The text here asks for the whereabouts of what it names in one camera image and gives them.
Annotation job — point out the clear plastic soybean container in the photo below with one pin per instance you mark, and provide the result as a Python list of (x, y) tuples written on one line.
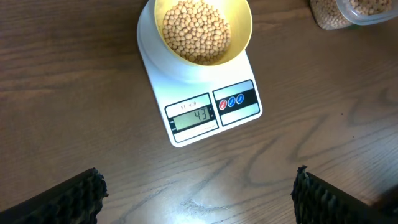
[(338, 14)]

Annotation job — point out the white digital kitchen scale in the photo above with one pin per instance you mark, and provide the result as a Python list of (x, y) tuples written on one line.
[(196, 102)]

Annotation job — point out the pale yellow bowl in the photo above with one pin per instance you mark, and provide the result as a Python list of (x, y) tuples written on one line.
[(204, 33)]

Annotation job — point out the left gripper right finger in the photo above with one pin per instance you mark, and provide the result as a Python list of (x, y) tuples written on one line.
[(318, 202)]

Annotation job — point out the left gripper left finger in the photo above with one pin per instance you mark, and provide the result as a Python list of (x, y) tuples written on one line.
[(76, 200)]

